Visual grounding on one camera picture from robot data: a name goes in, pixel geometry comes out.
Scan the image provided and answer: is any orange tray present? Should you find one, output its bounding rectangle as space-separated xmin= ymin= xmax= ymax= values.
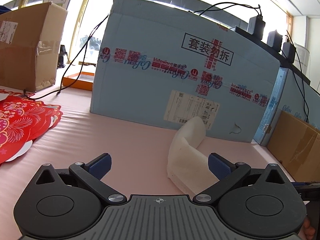
xmin=62 ymin=71 xmax=95 ymax=91

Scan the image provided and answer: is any white non-woven shopping bag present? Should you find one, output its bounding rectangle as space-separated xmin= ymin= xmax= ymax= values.
xmin=167 ymin=116 xmax=220 ymax=195

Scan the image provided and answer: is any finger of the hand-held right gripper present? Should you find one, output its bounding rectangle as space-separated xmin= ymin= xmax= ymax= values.
xmin=292 ymin=181 xmax=320 ymax=188

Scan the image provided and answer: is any taped brown cardboard box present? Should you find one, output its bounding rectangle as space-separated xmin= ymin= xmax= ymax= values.
xmin=0 ymin=2 xmax=68 ymax=92

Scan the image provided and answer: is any large blue cardboard box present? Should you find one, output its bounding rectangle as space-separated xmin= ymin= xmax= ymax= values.
xmin=89 ymin=0 xmax=281 ymax=144

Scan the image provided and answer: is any black clip stand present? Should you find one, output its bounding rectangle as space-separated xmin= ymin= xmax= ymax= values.
xmin=58 ymin=44 xmax=68 ymax=68

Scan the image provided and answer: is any person's right hand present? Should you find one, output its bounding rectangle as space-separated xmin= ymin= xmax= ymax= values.
xmin=303 ymin=217 xmax=316 ymax=240

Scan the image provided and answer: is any black power adapter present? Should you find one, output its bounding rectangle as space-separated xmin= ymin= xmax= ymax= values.
xmin=267 ymin=30 xmax=283 ymax=52
xmin=282 ymin=42 xmax=297 ymax=63
xmin=249 ymin=15 xmax=265 ymax=40

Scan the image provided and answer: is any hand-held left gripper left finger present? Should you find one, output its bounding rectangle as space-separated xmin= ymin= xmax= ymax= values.
xmin=35 ymin=153 xmax=127 ymax=204

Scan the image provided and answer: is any black cable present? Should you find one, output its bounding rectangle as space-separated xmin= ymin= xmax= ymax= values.
xmin=194 ymin=4 xmax=263 ymax=18
xmin=285 ymin=30 xmax=310 ymax=123
xmin=24 ymin=12 xmax=110 ymax=100

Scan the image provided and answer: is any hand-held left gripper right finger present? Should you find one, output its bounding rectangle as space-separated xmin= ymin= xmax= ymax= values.
xmin=192 ymin=152 xmax=287 ymax=204

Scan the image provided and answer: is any open brown cardboard box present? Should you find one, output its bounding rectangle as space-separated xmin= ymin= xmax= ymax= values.
xmin=267 ymin=110 xmax=320 ymax=183

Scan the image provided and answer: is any stack of red paper cuttings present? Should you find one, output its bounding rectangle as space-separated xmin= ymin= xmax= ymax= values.
xmin=0 ymin=89 xmax=63 ymax=164

